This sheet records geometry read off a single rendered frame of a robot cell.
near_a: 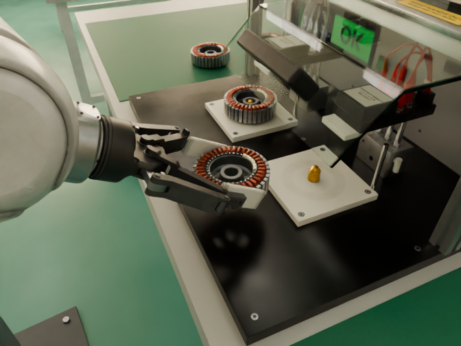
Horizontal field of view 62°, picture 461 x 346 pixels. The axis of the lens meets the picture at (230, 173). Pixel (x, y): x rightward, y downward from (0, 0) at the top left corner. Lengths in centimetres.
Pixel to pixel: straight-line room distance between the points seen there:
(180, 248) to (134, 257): 99
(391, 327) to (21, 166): 46
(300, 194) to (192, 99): 39
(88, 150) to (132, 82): 65
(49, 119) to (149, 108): 68
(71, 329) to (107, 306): 13
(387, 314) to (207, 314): 23
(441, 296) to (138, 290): 109
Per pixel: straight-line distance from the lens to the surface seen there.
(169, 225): 63
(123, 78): 108
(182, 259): 58
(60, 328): 146
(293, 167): 68
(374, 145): 71
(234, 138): 75
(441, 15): 52
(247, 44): 41
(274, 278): 53
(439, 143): 79
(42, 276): 163
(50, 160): 21
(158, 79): 106
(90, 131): 42
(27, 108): 20
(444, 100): 77
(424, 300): 59
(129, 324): 141
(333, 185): 66
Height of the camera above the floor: 120
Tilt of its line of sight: 39 degrees down
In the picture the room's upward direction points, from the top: straight up
